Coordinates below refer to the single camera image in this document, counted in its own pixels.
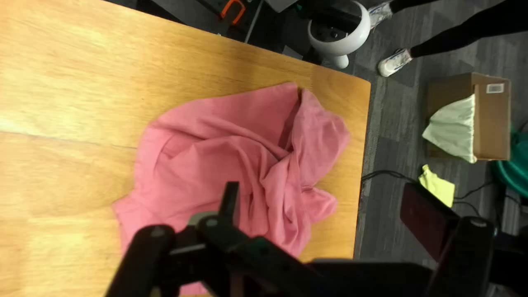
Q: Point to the person white shoe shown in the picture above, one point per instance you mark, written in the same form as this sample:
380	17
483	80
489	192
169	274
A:
395	63

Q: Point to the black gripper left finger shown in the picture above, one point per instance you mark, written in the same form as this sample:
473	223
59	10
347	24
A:
214	251

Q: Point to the pink cloth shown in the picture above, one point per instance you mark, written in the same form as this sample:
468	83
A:
276	142

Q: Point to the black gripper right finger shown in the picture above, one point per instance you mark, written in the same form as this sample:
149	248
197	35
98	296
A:
471	251

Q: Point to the cardboard box with white bag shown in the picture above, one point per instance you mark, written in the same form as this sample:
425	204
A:
468	116

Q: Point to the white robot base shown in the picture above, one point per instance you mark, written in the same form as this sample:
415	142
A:
341	27

